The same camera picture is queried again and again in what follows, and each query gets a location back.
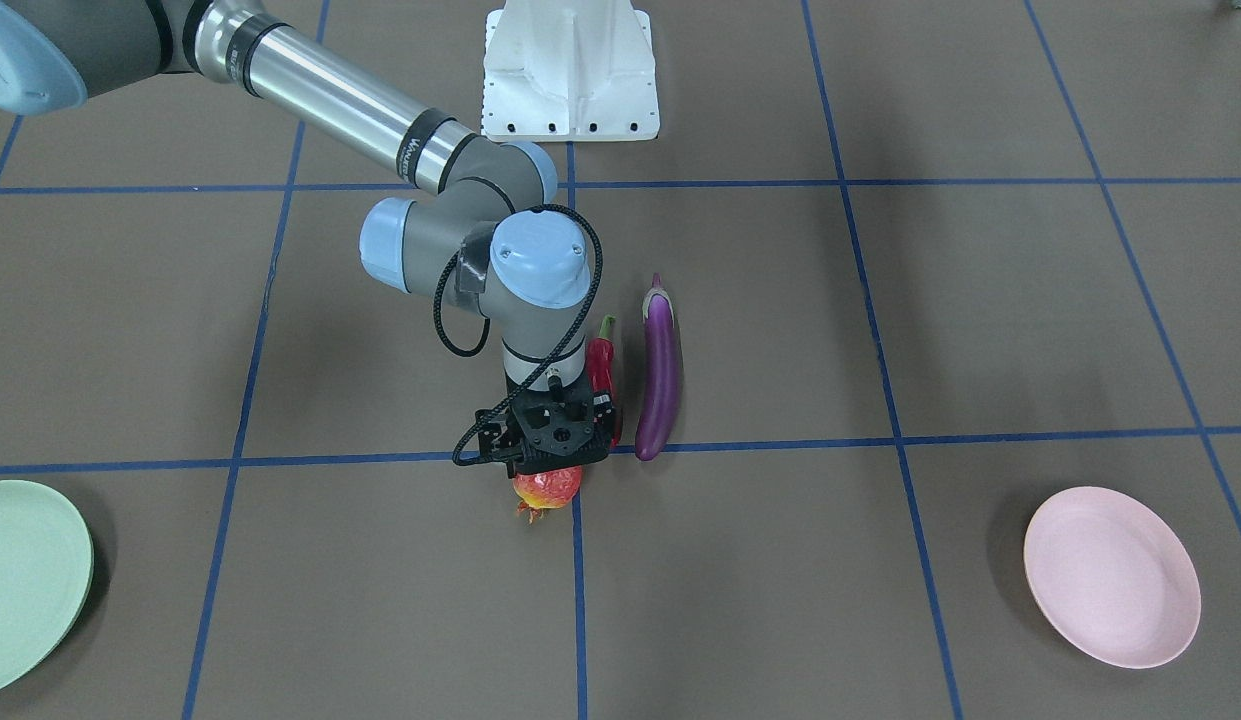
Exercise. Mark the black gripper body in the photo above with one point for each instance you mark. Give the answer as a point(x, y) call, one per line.
point(602, 411)

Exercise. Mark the red pomegranate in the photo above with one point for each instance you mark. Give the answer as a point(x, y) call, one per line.
point(546, 491)

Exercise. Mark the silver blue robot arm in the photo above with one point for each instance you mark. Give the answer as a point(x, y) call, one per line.
point(489, 240)

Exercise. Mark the red chili pepper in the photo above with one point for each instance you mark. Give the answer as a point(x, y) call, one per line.
point(600, 364)

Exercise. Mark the purple eggplant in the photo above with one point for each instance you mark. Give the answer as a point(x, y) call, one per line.
point(662, 393)

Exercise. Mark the green plate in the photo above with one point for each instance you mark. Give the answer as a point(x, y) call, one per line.
point(46, 569)

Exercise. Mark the pink plate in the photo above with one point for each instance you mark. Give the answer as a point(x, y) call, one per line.
point(1112, 578)

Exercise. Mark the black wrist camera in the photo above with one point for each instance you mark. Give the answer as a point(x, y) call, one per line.
point(498, 437)

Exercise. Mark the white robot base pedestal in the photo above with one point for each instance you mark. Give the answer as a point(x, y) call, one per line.
point(569, 71)

